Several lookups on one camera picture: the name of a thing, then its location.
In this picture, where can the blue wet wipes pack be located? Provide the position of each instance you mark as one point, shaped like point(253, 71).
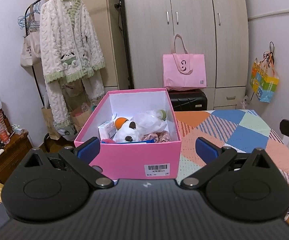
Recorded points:
point(134, 142)

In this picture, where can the pink cardboard box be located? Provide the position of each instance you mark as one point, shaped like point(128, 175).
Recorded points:
point(134, 160)

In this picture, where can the kraft paper bag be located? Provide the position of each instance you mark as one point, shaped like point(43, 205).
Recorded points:
point(45, 122)
point(80, 121)

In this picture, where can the black clothes rack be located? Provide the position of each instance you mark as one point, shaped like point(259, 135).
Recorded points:
point(126, 42)

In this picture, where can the black suitcase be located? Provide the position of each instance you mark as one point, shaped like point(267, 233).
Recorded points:
point(187, 101)

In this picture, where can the beige three-door wardrobe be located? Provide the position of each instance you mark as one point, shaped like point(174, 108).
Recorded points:
point(192, 5)

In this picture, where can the clear plastic bag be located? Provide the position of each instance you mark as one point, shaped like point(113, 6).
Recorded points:
point(147, 121)

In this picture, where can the white fleece pajama jacket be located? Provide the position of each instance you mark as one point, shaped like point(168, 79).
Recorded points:
point(59, 42)

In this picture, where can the white and brown plush toy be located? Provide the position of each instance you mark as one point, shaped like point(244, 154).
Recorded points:
point(125, 131)

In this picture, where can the canvas tote bag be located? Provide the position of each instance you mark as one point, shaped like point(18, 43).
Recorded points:
point(29, 52)

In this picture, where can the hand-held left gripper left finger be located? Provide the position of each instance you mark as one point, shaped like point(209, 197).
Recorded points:
point(89, 148)

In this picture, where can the pink tote bag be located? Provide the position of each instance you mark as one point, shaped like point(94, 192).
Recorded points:
point(184, 72)

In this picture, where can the pink fluffy pompom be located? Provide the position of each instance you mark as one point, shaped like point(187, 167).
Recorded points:
point(107, 140)

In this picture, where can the patchwork blanket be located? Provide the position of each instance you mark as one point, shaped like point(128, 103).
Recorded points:
point(254, 140)

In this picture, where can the white fleece pajama pants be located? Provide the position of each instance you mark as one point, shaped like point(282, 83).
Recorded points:
point(57, 105)

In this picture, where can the small white hanging bag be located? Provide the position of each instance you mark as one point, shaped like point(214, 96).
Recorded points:
point(245, 100)

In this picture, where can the wooden nightstand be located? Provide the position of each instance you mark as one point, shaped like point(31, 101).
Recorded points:
point(12, 160)

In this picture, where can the orange drink bottle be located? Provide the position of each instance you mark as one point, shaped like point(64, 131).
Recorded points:
point(2, 133)

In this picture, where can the pink floral scrunchie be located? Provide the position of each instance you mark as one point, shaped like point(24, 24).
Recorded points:
point(157, 137)

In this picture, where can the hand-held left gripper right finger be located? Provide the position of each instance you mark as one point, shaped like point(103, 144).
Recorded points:
point(205, 150)

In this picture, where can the colourful gift bag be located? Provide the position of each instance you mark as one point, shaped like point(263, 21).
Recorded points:
point(265, 85)

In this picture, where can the small white tissue packet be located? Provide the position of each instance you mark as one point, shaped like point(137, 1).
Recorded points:
point(106, 129)

